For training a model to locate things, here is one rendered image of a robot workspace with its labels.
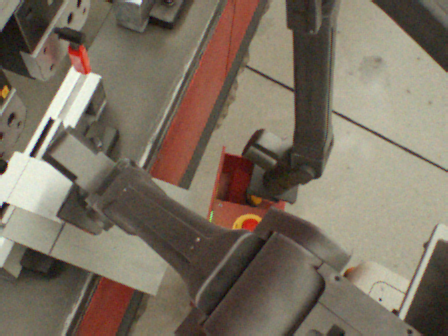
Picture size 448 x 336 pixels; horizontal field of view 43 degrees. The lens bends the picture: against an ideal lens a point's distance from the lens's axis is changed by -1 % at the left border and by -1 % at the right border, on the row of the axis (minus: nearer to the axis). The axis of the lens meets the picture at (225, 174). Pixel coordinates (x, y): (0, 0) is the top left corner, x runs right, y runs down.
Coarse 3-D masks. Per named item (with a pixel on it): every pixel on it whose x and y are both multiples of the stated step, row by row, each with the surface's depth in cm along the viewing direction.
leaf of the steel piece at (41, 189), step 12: (36, 168) 94; (48, 168) 94; (24, 180) 93; (36, 180) 93; (48, 180) 94; (60, 180) 94; (12, 192) 92; (24, 192) 93; (36, 192) 93; (48, 192) 93; (60, 192) 93; (12, 204) 92; (24, 204) 92; (36, 204) 92; (48, 204) 92; (48, 216) 91
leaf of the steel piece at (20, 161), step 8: (16, 152) 95; (16, 160) 95; (24, 160) 95; (8, 168) 94; (16, 168) 94; (24, 168) 94; (8, 176) 93; (16, 176) 94; (0, 184) 93; (8, 184) 93; (0, 192) 92; (8, 192) 92
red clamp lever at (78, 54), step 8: (56, 32) 76; (64, 32) 75; (72, 32) 75; (80, 32) 76; (72, 40) 76; (80, 40) 76; (72, 48) 78; (80, 48) 78; (72, 56) 80; (80, 56) 79; (80, 64) 81; (88, 64) 82; (80, 72) 83; (88, 72) 84
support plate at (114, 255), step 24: (168, 192) 95; (192, 192) 95; (24, 216) 91; (24, 240) 90; (48, 240) 90; (72, 240) 90; (96, 240) 91; (120, 240) 91; (72, 264) 90; (96, 264) 89; (120, 264) 90; (144, 264) 90; (144, 288) 88
